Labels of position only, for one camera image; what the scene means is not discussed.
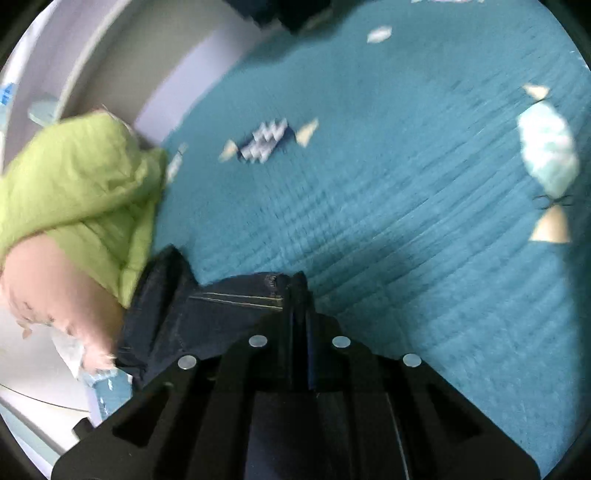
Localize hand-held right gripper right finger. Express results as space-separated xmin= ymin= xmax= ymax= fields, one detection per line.
xmin=299 ymin=271 xmax=541 ymax=480

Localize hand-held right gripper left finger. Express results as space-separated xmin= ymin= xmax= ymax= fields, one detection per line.
xmin=51 ymin=271 xmax=298 ymax=480

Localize dark denim pants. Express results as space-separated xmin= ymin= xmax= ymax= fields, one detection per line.
xmin=115 ymin=244 xmax=296 ymax=388

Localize teal candy-print bed blanket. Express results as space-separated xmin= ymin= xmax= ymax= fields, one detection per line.
xmin=78 ymin=0 xmax=591 ymax=480

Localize pink quilt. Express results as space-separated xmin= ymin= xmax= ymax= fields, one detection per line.
xmin=0 ymin=235 xmax=125 ymax=370

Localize green quilt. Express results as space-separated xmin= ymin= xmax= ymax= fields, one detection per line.
xmin=0 ymin=111 xmax=169 ymax=310

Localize lilac wall shelf unit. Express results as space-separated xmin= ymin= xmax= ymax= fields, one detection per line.
xmin=0 ymin=0 xmax=282 ymax=153

